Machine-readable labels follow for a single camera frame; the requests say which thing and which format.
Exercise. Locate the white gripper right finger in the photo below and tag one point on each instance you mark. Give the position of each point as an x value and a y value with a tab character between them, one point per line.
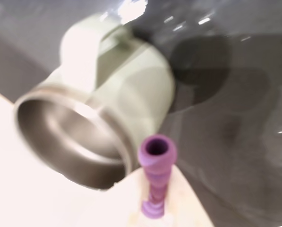
185	205

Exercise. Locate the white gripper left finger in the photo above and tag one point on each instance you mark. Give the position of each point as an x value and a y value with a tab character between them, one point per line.
124	208

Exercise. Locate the purple rubber pen grip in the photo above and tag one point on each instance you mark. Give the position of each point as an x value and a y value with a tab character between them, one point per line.
157	179

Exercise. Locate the pale green steel mug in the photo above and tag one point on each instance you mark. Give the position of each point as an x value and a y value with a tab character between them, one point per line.
136	94

